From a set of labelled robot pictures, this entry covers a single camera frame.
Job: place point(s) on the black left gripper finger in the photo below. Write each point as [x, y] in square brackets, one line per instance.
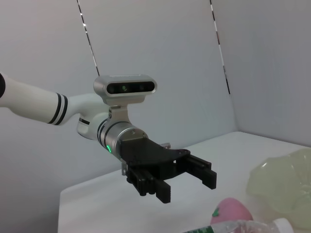
[206, 174]
[162, 191]

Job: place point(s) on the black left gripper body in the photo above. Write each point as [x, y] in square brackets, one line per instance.
[145, 153]

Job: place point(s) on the pink toy peach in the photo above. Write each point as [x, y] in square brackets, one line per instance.
[230, 211]

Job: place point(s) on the clear water bottle green label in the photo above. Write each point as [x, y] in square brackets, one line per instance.
[243, 228]

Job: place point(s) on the green glass fruit plate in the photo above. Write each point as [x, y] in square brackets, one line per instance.
[279, 184]

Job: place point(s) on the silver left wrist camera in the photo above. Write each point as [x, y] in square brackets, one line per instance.
[126, 80]

